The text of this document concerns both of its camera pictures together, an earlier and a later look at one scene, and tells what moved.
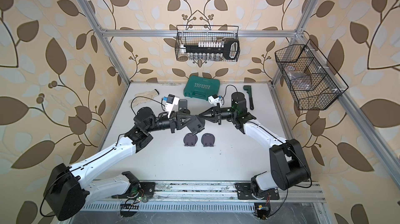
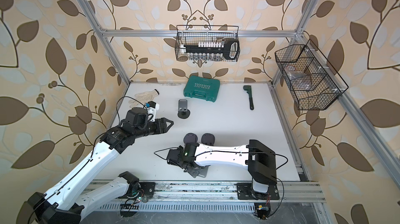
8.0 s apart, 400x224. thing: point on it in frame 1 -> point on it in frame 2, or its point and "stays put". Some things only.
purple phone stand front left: x=190 y=139 stays put
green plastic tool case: x=201 y=87 stays put
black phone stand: x=196 y=124 -> x=199 y=171
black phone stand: x=182 y=104 stays put
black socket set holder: x=211 y=50 stays put
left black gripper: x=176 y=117 -> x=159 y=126
